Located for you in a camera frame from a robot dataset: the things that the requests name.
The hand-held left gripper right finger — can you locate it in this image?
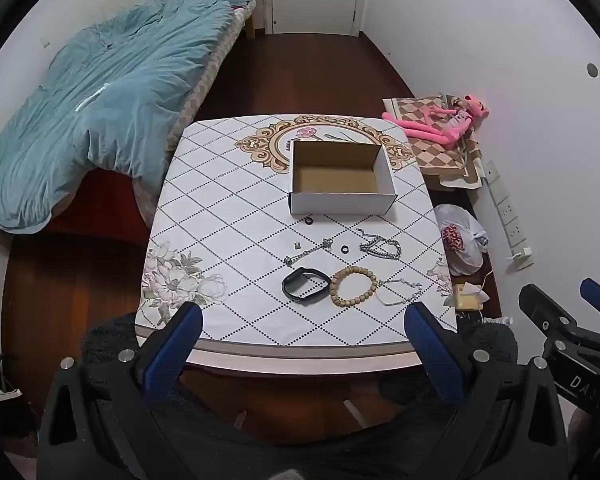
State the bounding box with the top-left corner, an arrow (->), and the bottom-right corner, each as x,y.
404,301 -> 569,480

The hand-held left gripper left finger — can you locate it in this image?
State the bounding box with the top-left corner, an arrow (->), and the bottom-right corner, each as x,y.
37,301 -> 203,480

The thin silver chain bracelet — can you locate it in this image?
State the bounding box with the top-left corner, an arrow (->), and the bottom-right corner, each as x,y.
377,279 -> 424,307

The chunky silver chain bracelet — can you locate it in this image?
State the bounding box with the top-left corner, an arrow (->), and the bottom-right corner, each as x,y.
357,229 -> 402,262

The wooden bead bracelet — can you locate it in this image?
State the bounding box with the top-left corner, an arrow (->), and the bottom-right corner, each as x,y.
329,266 -> 379,308

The black fitness band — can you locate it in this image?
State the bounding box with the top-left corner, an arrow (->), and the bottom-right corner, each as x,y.
281,266 -> 330,303

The silver charm chain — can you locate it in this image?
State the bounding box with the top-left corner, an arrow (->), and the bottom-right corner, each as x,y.
283,239 -> 334,267

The white cardboard box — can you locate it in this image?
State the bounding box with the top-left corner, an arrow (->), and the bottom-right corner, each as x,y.
289,139 -> 397,217

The dark fuzzy cloth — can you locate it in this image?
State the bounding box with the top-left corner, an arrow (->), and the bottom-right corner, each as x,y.
80,311 -> 148,361
460,321 -> 518,361

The yellow box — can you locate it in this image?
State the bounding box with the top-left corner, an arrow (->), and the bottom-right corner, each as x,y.
452,282 -> 486,311

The white plastic bag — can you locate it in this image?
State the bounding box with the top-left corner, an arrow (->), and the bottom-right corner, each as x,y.
434,204 -> 490,276

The white power strip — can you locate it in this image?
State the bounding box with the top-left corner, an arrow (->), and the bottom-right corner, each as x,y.
482,161 -> 535,268

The floral diamond-pattern tablecloth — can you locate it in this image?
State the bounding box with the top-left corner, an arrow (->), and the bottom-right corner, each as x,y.
141,114 -> 458,361

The red bed base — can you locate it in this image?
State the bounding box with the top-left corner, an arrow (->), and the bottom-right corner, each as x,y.
0,170 -> 146,247

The checkered folded blanket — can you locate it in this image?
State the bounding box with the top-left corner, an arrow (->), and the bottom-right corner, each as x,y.
382,92 -> 483,191

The pink plush toy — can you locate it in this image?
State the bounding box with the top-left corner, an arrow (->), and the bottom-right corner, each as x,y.
383,94 -> 491,148

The blue duvet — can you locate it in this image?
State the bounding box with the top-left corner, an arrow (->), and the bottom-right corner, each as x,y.
0,0 -> 258,233

